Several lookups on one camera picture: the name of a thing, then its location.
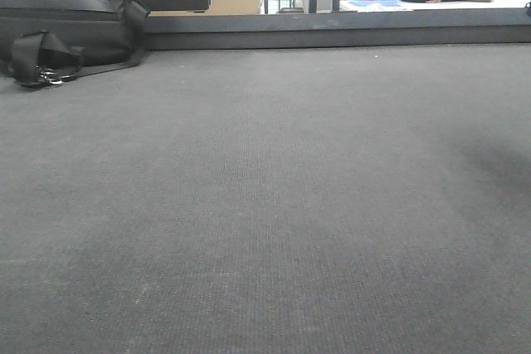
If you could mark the black fabric shoulder bag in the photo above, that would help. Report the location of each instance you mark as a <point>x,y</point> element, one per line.
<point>50,42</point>

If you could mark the white desk surface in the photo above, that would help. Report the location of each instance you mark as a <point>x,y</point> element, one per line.
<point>347,6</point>

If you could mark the black raised platform edge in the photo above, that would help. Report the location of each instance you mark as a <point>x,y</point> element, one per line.
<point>339,29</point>

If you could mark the blue shallow tray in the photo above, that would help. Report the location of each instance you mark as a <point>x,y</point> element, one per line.
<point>367,3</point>

